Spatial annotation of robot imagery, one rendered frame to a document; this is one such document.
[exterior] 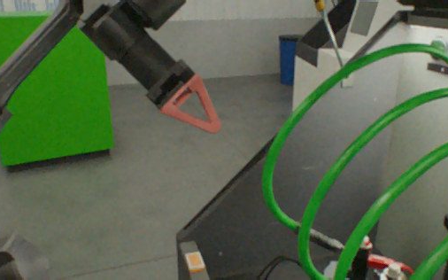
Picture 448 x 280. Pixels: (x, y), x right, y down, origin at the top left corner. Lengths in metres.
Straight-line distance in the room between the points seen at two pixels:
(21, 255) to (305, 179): 0.67
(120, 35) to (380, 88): 0.66
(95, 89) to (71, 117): 0.33
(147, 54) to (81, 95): 3.31
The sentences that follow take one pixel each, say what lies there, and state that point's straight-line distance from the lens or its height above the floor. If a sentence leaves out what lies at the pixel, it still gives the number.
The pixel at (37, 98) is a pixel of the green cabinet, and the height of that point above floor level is 0.63.
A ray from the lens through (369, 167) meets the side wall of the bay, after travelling 1.09.
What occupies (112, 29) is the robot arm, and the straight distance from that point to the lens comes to 0.56.
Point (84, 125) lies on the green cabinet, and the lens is 3.92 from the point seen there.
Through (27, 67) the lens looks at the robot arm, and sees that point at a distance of 0.98.
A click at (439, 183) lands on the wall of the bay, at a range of 0.99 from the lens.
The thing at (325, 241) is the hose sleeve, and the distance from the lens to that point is 0.68.
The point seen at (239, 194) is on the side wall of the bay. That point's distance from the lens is 0.95.
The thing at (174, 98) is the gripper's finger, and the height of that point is 1.36.
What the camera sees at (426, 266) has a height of 1.25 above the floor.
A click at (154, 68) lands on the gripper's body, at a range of 0.55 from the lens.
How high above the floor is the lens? 1.49
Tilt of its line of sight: 20 degrees down
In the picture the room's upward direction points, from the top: straight up
